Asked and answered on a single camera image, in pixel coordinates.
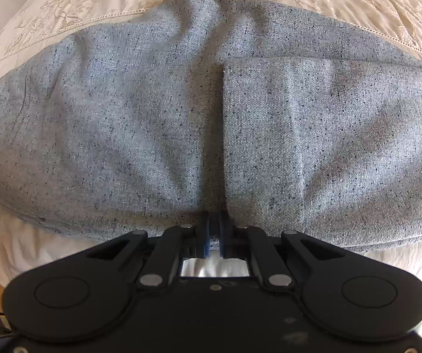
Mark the cream embroidered bedspread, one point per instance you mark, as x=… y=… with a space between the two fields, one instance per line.
x=380 y=0

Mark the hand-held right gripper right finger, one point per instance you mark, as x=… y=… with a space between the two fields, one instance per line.
x=221 y=237

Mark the grey speckled pants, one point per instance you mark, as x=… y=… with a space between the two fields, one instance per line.
x=122 y=117

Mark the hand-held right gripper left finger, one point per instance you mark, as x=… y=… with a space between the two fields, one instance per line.
x=207 y=237

